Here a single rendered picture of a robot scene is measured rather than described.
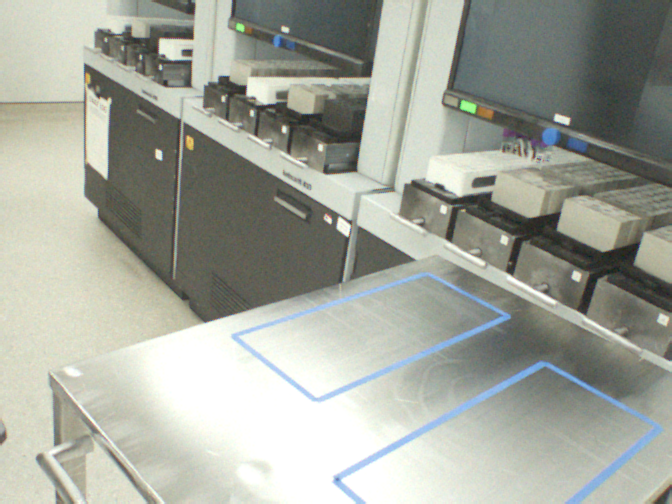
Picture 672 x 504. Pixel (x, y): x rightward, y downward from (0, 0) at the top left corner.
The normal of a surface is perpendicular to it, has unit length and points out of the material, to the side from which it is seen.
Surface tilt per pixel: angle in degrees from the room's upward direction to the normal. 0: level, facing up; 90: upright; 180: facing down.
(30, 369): 0
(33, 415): 0
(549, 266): 90
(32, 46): 90
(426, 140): 90
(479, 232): 90
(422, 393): 0
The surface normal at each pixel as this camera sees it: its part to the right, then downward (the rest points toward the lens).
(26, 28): 0.61, 0.40
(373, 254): -0.78, 0.15
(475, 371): 0.14, -0.90
